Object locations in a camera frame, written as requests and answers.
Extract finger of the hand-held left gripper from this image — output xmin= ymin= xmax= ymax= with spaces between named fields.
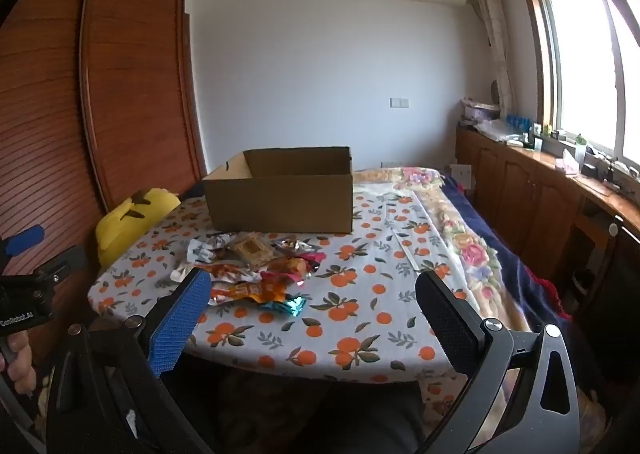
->
xmin=0 ymin=225 xmax=46 ymax=275

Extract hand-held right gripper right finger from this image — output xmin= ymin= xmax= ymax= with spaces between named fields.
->
xmin=415 ymin=270 xmax=581 ymax=454

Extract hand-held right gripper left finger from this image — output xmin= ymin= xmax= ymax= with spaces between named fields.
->
xmin=45 ymin=267 xmax=216 ymax=454

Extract white blue snack packet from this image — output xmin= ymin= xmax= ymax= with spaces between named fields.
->
xmin=186 ymin=234 xmax=236 ymax=262

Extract pile of mixed snacks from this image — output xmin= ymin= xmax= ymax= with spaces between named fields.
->
xmin=170 ymin=231 xmax=328 ymax=317

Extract cardboard box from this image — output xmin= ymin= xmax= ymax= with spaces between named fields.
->
xmin=201 ymin=147 xmax=355 ymax=235

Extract person's left hand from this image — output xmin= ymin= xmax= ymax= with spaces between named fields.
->
xmin=0 ymin=331 xmax=37 ymax=395

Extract floral blanket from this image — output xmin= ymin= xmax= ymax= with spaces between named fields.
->
xmin=350 ymin=167 xmax=608 ymax=440

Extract orange fruit print tablecloth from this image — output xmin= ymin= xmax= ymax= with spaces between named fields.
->
xmin=87 ymin=184 xmax=481 ymax=385

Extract yellow plush toy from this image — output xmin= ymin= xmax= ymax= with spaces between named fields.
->
xmin=96 ymin=188 xmax=182 ymax=267

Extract white paper box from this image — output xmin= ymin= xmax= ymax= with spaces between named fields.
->
xmin=450 ymin=164 xmax=473 ymax=190

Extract wooden window cabinet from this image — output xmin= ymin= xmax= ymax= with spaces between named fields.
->
xmin=455 ymin=127 xmax=640 ymax=325

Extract wooden slatted wardrobe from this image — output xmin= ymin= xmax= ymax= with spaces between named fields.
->
xmin=0 ymin=0 xmax=208 ymax=385

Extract clear plastic bags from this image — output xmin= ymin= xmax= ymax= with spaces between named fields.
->
xmin=472 ymin=119 xmax=526 ymax=142

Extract tissue box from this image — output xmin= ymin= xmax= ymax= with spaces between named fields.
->
xmin=555 ymin=149 xmax=578 ymax=175

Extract stack of small boxes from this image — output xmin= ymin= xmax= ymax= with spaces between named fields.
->
xmin=460 ymin=97 xmax=501 ymax=127

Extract wooden framed window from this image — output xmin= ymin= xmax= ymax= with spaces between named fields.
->
xmin=515 ymin=0 xmax=640 ymax=170

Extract pale patterned curtain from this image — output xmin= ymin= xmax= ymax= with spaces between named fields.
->
xmin=467 ymin=0 xmax=516 ymax=108

